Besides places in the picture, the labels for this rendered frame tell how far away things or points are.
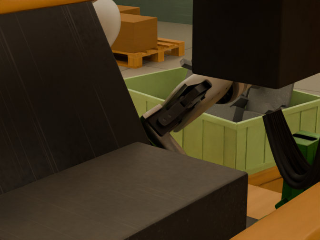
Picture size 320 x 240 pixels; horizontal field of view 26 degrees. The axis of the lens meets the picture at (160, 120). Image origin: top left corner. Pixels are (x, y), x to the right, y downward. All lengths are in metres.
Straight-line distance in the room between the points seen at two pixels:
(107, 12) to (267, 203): 0.60
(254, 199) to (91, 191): 0.91
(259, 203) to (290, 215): 0.98
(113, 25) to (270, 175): 0.69
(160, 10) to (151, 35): 2.52
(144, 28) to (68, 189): 6.02
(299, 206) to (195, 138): 1.41
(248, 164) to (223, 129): 0.13
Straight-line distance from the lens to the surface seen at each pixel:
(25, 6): 0.33
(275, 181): 2.11
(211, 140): 2.02
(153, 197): 0.76
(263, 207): 1.62
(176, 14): 9.26
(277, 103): 2.14
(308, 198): 0.69
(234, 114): 2.20
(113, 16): 1.72
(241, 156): 1.98
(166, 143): 1.01
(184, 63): 2.41
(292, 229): 0.63
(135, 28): 6.68
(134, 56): 6.70
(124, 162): 0.86
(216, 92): 1.06
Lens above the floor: 1.55
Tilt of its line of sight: 18 degrees down
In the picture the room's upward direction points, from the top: straight up
